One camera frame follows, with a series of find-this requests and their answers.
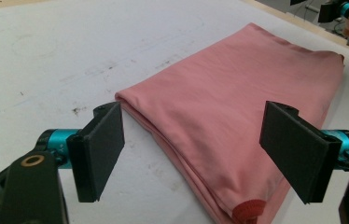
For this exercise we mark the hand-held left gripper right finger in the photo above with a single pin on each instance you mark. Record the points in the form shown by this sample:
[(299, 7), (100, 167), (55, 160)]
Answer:
[(297, 149)]

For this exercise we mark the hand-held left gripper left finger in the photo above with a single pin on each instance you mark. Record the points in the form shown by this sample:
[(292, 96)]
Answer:
[(101, 152)]

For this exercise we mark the pink tank top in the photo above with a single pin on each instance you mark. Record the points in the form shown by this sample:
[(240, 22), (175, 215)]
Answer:
[(238, 121)]

